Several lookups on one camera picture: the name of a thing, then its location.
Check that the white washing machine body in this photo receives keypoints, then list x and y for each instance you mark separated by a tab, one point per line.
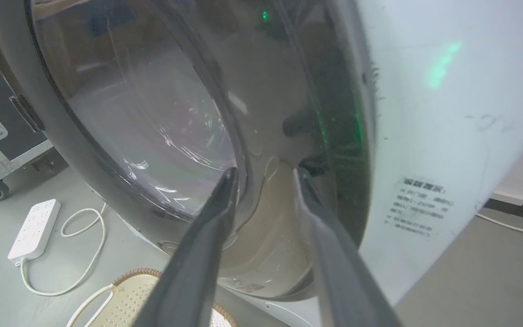
447	136

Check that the washing machine door with glass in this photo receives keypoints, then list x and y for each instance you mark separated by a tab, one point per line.
152	113

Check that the beige perforated laundry basket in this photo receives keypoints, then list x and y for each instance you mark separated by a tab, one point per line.
130	302

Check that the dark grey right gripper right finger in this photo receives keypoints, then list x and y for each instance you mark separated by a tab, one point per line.
338	272

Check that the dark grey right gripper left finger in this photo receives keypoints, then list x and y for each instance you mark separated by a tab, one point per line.
189	272

